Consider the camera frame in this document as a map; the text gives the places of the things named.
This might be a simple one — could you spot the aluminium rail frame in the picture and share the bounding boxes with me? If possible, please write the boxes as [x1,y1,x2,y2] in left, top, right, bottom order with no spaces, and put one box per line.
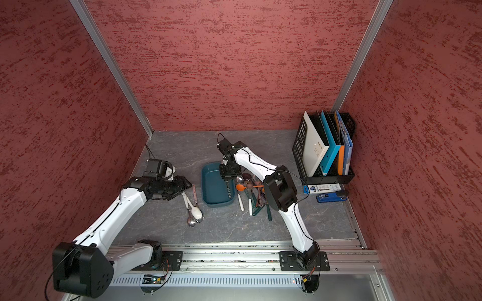
[108,239,395,300]

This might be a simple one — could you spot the black mesh file rack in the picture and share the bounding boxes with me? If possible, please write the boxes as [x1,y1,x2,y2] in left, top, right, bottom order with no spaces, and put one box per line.
[292,111,356,185]

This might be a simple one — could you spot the aluminium corner post right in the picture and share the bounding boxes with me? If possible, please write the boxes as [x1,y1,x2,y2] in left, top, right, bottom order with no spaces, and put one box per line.
[331,0,394,112]

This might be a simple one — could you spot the white handle steel spoon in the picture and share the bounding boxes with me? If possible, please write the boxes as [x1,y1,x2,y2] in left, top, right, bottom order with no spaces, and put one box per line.
[235,180,245,211]

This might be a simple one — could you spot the orange folder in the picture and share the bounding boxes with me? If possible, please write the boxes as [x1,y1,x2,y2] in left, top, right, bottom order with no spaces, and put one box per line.
[336,121,345,176]

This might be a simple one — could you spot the patterned handle steel spoon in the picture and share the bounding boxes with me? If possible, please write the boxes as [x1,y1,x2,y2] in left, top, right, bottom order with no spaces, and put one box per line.
[225,180,232,199]

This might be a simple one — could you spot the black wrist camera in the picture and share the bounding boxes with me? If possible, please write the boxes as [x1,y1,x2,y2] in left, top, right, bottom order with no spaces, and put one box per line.
[217,139,232,156]
[143,159,176,181]

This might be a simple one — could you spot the white folder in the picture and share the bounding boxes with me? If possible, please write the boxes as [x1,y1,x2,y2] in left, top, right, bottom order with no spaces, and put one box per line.
[302,112,328,177]

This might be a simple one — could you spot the white handled steel spoon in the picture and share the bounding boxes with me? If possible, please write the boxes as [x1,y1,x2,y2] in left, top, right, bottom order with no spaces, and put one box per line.
[182,194,197,228]

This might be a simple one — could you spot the orange plastic spoon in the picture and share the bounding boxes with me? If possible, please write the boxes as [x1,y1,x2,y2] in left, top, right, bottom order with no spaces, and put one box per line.
[235,184,264,191]

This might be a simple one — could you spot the aluminium corner post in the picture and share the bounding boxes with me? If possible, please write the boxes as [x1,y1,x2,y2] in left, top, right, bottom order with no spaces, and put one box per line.
[70,0,154,138]
[331,0,394,112]

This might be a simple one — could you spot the white blue small box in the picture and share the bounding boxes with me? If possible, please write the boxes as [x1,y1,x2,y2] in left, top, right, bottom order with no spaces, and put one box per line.
[303,184,343,194]

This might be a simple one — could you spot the teal plastic storage box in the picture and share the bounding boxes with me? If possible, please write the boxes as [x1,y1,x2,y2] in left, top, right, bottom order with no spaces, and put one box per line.
[202,163,237,208]

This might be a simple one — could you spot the pink handled spoon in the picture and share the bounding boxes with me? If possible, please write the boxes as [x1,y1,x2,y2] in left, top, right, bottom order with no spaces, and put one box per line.
[192,185,204,223]

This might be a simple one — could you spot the blue folder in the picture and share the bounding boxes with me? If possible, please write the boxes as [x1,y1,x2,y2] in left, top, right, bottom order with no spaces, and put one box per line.
[335,111,353,176]

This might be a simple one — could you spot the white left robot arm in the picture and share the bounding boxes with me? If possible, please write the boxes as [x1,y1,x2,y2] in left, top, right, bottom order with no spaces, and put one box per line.
[49,176,192,298]

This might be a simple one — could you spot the teal folder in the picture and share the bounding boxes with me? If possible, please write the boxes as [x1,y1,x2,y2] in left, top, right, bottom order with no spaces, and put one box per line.
[320,111,341,176]

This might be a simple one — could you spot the blue stapler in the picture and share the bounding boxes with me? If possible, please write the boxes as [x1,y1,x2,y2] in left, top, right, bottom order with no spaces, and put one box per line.
[316,190,349,203]

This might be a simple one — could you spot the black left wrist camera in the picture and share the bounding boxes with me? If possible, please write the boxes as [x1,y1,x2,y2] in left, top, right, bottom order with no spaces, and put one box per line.
[143,159,176,181]

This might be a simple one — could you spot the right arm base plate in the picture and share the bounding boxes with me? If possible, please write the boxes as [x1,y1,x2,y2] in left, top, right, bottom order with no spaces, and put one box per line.
[279,251,331,272]

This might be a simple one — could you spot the aluminium corner post left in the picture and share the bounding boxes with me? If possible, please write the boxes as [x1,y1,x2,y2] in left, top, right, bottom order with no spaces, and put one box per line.
[70,0,154,138]

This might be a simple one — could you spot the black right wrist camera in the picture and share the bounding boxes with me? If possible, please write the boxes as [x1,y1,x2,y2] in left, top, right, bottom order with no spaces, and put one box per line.
[217,139,232,156]

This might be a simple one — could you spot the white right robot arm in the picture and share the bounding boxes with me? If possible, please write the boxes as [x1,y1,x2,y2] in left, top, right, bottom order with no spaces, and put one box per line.
[217,139,320,270]

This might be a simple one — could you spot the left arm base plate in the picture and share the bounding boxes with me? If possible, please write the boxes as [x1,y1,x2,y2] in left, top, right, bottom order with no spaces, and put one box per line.
[133,250,183,272]

